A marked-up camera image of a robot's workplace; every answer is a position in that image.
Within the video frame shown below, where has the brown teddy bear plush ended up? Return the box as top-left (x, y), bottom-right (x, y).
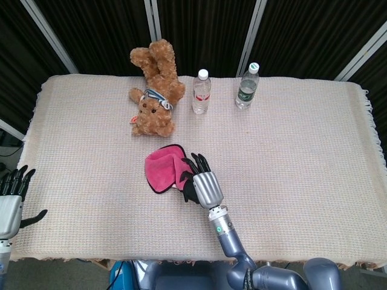
top-left (129, 38), bottom-right (187, 137)

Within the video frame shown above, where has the water bottle green cap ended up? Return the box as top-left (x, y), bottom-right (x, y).
top-left (235, 62), bottom-right (261, 110)

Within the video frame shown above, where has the beige woven tablecloth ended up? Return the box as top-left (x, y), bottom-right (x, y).
top-left (8, 74), bottom-right (382, 268)

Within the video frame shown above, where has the grey-blue robot torso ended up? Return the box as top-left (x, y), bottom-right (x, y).
top-left (145, 261), bottom-right (235, 290)

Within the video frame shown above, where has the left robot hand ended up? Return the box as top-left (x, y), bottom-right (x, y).
top-left (0, 164), bottom-right (48, 239)

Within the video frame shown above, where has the dark pleated curtain panel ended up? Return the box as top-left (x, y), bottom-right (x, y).
top-left (32, 0), bottom-right (154, 75)
top-left (0, 0), bottom-right (71, 135)
top-left (347, 51), bottom-right (387, 143)
top-left (246, 0), bottom-right (387, 81)
top-left (157, 0), bottom-right (258, 78)

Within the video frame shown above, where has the white screen frame post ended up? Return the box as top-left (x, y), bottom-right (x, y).
top-left (236, 0), bottom-right (268, 78)
top-left (0, 118), bottom-right (25, 142)
top-left (20, 0), bottom-right (80, 74)
top-left (143, 0), bottom-right (161, 43)
top-left (334, 28), bottom-right (387, 82)

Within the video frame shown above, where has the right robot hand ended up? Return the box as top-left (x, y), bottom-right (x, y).
top-left (180, 153), bottom-right (225, 210)

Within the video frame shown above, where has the water bottle white cap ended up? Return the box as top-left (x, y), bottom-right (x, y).
top-left (192, 68), bottom-right (212, 115)

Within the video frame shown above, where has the black arm strap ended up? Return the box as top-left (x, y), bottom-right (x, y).
top-left (241, 267), bottom-right (258, 290)

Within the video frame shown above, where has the pink cloth with black trim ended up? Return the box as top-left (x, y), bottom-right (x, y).
top-left (144, 144), bottom-right (194, 195)

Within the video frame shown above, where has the blue plastic object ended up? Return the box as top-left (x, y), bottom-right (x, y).
top-left (108, 261), bottom-right (134, 290)

